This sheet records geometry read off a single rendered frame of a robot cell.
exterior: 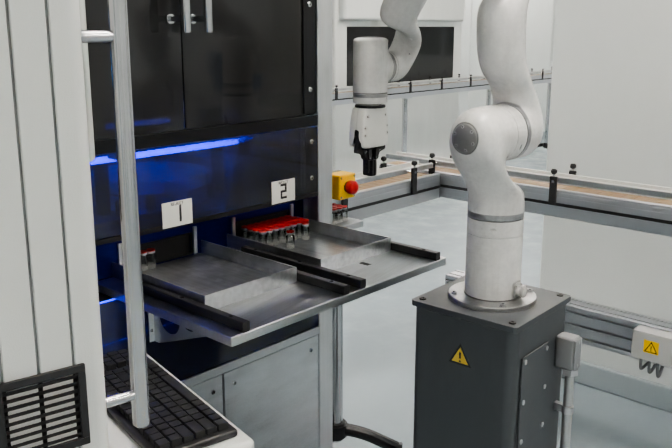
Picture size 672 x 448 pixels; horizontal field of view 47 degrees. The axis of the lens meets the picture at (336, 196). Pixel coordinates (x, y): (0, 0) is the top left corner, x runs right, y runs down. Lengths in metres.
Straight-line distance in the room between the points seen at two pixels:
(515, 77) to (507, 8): 0.14
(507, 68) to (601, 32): 1.56
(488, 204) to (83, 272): 0.89
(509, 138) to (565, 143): 1.65
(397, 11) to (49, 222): 1.02
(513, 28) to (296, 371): 1.15
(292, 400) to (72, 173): 1.37
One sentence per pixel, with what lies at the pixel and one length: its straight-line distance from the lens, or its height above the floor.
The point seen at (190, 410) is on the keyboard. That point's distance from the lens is 1.34.
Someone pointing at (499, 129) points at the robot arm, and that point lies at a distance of 1.58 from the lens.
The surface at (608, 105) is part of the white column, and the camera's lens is 3.16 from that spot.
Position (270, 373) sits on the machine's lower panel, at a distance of 2.17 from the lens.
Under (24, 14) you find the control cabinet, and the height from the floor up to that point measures 1.46.
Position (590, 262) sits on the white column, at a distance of 3.28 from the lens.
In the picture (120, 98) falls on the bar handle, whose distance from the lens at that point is 1.06.
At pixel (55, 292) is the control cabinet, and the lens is 1.06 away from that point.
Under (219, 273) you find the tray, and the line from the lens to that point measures 1.84.
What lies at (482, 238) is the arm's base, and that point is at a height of 1.01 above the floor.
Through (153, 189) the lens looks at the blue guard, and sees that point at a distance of 1.79.
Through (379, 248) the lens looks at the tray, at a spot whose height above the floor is 0.90.
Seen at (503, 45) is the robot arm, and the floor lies 1.41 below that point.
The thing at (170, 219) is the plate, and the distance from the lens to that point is 1.83.
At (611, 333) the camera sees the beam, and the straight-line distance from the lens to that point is 2.67.
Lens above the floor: 1.44
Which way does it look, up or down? 12 degrees down
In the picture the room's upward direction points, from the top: straight up
